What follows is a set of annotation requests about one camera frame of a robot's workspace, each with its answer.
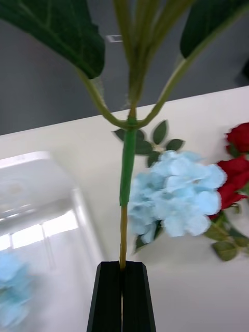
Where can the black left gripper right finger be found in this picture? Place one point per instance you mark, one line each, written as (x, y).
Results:
(137, 298)

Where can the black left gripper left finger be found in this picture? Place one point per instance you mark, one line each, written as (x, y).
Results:
(106, 298)

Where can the green stem with large leaves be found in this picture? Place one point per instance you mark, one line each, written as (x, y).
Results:
(128, 166)

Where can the red rose with green stem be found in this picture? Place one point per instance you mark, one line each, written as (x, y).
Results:
(233, 173)

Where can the pale blue flower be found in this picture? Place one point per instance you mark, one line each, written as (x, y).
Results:
(11, 288)
(179, 192)

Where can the shallow white box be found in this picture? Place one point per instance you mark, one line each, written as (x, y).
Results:
(39, 197)

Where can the green leaf twig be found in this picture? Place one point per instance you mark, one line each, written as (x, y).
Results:
(159, 133)

